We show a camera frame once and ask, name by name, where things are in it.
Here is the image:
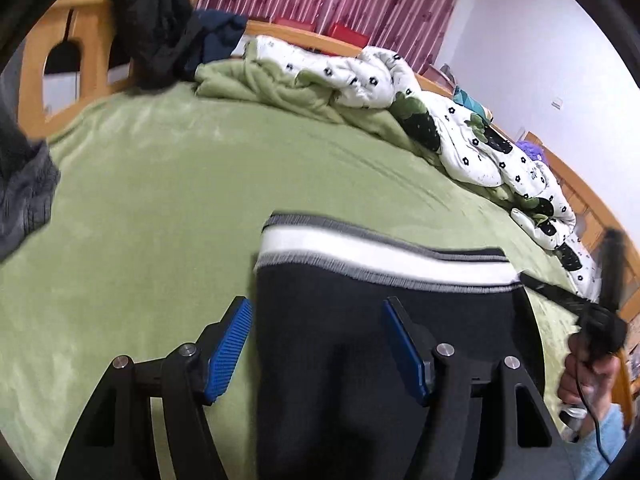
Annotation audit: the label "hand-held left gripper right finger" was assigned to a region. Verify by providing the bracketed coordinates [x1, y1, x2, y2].
[381, 296, 583, 480]

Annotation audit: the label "wooden bed frame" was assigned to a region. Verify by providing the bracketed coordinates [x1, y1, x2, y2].
[20, 0, 640, 411]

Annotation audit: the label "green bed sheet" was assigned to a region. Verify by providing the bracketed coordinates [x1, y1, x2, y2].
[0, 82, 601, 480]

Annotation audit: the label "white flower-print quilt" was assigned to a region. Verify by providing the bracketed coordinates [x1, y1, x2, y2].
[245, 35, 601, 297]

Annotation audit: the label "teal patterned pillow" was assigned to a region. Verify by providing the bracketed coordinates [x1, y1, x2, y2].
[452, 85, 494, 122]

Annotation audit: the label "black cable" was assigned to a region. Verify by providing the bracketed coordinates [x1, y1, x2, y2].
[572, 340, 617, 467]

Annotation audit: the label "red box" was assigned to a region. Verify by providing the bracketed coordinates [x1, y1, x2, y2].
[327, 22, 371, 49]
[274, 16, 316, 34]

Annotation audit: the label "wooden chair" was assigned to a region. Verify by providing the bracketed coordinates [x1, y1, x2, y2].
[425, 62, 459, 94]

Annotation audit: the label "navy garment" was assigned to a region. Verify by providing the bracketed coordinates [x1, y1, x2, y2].
[185, 9, 249, 79]

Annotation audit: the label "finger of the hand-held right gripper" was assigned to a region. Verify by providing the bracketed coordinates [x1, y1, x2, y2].
[519, 270, 597, 312]
[599, 227, 627, 312]

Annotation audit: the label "crumpled green blanket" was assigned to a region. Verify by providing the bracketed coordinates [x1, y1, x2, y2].
[194, 42, 516, 206]

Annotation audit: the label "person's right hand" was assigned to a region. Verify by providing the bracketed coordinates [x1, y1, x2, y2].
[556, 334, 623, 422]

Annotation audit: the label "purple fluffy item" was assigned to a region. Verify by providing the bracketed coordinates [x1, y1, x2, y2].
[515, 140, 547, 162]

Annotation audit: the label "grey knit garment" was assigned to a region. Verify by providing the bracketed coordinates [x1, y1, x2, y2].
[0, 67, 62, 262]

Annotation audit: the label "pink curtain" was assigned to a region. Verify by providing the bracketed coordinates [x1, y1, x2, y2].
[187, 0, 472, 77]

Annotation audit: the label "dark pants with white stripe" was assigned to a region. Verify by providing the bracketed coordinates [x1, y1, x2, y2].
[252, 212, 548, 480]

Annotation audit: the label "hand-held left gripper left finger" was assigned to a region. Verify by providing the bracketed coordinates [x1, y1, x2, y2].
[55, 296, 254, 480]

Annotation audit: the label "black jacket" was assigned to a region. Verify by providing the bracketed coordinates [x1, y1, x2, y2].
[107, 0, 206, 92]

